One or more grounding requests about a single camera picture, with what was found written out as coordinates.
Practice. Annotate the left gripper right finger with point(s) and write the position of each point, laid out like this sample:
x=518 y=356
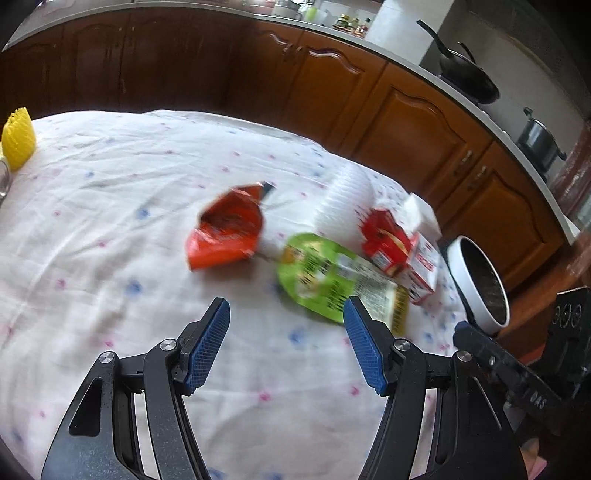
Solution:
x=472 y=437

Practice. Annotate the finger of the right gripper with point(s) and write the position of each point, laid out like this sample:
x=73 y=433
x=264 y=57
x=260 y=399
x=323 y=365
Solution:
x=489 y=355

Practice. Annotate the green cup on counter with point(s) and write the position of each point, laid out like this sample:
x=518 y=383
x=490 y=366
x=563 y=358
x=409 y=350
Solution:
x=310 y=14

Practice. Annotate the white foam fruit net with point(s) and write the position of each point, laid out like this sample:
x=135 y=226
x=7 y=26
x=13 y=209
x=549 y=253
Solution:
x=343 y=210

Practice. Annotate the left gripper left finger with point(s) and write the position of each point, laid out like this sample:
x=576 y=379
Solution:
x=98 y=437

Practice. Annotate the black wok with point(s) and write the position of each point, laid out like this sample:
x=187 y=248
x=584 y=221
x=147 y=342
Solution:
x=462 y=72

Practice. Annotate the condiment jars on counter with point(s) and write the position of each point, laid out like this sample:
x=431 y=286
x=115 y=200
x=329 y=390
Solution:
x=352 y=26

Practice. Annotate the green food pouch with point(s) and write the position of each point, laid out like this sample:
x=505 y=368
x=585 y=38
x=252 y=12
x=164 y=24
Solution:
x=320 y=275

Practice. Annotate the floral white tablecloth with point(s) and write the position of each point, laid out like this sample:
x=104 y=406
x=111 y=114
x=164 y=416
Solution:
x=92 y=259

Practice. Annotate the brown lower kitchen cabinets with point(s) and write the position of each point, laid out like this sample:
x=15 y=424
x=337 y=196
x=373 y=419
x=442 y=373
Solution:
x=358 y=103

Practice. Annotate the red white milk carton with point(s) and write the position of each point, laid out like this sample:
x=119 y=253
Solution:
x=402 y=245

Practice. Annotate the black white trash bin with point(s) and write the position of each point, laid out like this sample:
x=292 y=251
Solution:
x=479 y=284

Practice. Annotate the orange snack bag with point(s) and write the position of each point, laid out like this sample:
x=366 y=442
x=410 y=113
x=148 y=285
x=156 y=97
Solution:
x=228 y=230

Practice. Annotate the steel cooking pot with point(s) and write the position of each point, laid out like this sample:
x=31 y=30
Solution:
x=538 y=144

